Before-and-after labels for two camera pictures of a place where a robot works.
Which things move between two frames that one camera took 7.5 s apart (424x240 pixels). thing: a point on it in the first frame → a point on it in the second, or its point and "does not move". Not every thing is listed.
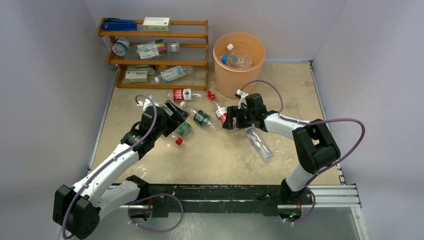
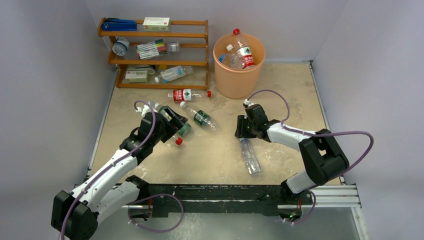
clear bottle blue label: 236,60 does not move
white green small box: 156,24 does not move
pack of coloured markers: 155,48 does not move
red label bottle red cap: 221,112 → 244,50
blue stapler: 119,24 does not move
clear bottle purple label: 258,144 → 252,162
